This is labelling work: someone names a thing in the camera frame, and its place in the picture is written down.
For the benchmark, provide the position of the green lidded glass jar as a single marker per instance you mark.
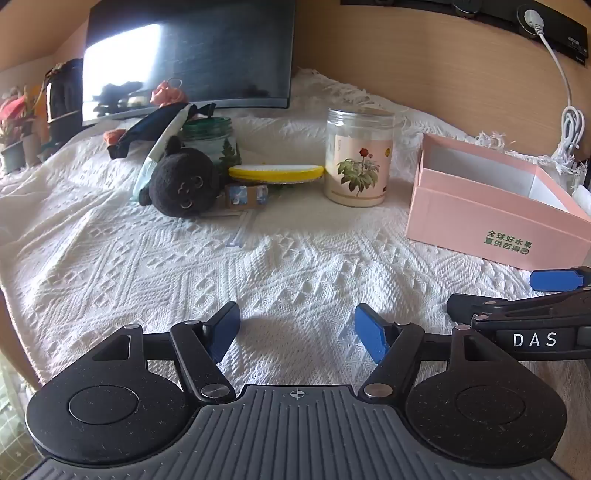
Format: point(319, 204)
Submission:
point(217, 138)

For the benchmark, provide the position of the yellow oval dish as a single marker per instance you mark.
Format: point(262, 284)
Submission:
point(277, 174)

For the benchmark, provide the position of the small orange soft item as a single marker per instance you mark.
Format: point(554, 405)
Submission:
point(111, 137)

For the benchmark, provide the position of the white power plug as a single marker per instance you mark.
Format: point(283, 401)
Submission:
point(532, 16)

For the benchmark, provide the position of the black socket rail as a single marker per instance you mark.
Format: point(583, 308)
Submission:
point(508, 18)

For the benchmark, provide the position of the black computer monitor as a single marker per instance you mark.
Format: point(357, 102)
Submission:
point(207, 46)

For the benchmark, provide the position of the red leafed potted plant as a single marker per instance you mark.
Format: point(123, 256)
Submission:
point(10, 115)

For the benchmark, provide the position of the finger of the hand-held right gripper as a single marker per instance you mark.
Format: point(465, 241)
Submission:
point(475, 307)
point(554, 279)

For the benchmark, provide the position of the white soft packet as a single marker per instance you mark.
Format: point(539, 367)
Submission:
point(161, 138)

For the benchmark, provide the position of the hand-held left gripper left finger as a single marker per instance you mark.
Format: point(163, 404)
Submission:
point(226, 330)

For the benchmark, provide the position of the black plush toy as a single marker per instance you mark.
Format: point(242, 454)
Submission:
point(180, 180)

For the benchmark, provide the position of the white rolled cloth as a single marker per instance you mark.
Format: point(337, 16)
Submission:
point(582, 194)

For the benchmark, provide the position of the pink blue knitted cloth doll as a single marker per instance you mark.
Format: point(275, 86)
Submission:
point(166, 92)

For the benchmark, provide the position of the pink cardboard box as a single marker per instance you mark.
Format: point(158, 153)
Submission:
point(461, 217)

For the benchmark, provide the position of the flower label plastic jar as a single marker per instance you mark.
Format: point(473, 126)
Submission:
point(355, 161)

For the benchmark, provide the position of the small patterned paper box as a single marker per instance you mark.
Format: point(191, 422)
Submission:
point(244, 196)

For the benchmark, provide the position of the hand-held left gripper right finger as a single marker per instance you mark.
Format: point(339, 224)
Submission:
point(369, 330)

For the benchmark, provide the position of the green grid mat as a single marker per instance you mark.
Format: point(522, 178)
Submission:
point(14, 415)

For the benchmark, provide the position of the black bag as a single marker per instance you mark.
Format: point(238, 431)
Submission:
point(64, 101)

